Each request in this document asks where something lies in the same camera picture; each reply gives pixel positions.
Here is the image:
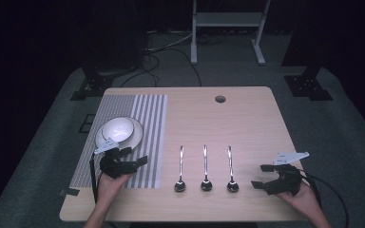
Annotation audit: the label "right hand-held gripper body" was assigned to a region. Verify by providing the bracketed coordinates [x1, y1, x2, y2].
[263, 151, 311, 197]

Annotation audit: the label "white metal stand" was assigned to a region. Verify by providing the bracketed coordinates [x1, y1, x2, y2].
[190, 0, 272, 67]

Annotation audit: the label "black stand with flat feet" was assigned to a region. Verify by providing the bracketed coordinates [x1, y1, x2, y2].
[69, 0, 144, 102]

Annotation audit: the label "person's left hand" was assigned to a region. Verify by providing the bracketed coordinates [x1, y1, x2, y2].
[96, 172, 135, 207]

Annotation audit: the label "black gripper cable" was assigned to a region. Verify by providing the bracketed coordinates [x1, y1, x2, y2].
[88, 153, 103, 204]
[298, 168, 351, 228]

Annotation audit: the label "white bowl with gold rim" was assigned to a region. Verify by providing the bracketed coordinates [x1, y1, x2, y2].
[101, 116, 136, 143]

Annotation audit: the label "metal spoon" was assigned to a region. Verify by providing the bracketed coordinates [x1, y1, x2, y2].
[174, 144, 187, 194]
[226, 145, 240, 194]
[200, 144, 214, 192]

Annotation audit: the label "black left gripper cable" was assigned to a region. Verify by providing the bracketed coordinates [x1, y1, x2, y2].
[88, 153, 103, 204]

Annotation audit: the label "black floor cables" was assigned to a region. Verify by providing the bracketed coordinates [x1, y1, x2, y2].
[119, 28, 203, 88]

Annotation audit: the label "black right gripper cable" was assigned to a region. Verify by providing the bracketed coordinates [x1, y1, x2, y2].
[298, 168, 351, 228]

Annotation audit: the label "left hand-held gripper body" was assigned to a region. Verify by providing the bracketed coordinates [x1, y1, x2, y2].
[93, 137, 139, 181]

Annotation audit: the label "grey striped placemat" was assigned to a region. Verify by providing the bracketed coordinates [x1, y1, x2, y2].
[68, 93, 168, 190]

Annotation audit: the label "person's right hand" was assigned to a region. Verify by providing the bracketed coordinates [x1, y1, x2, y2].
[275, 181, 323, 220]

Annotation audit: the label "black stand with base plate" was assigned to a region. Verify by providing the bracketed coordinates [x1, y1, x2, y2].
[280, 0, 335, 102]

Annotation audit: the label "black tape strip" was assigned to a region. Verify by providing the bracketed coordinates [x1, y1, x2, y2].
[59, 187, 81, 198]

